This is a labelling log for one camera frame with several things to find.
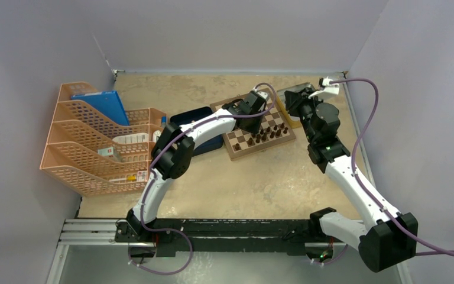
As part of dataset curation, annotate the peach file rack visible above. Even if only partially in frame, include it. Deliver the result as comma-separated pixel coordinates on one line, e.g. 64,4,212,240
40,82,166,196

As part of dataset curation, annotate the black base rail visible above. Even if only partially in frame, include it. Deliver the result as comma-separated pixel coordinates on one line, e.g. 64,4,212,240
59,217,404,260

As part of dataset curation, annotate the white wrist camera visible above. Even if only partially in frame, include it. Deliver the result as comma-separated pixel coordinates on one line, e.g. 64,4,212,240
308,77,340,101
254,90,270,101

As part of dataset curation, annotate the wooden chess board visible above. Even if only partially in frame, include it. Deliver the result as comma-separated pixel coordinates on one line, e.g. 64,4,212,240
210,89,296,160

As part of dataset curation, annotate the blue folder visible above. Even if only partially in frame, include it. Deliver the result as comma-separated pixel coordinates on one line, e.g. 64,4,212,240
70,90,129,126

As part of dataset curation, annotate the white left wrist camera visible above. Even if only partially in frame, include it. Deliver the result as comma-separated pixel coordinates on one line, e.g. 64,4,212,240
254,90,270,101

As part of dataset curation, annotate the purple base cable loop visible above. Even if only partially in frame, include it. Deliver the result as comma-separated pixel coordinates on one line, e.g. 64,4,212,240
127,227,195,276

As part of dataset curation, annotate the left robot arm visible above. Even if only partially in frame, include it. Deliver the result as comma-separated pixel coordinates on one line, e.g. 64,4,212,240
126,89,271,242

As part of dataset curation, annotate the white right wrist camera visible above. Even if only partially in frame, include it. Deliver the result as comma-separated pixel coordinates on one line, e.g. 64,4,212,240
308,77,340,101

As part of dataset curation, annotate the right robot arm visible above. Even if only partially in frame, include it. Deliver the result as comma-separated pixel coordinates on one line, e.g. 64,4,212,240
284,88,418,272

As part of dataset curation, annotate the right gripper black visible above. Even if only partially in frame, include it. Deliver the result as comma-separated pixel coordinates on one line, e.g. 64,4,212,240
285,88,325,143

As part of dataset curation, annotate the dark blue square tray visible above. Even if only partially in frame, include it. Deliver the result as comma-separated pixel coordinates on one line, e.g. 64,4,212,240
168,106,223,156

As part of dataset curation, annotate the yellow metal tin tray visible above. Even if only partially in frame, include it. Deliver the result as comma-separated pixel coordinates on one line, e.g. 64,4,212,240
277,82,314,128

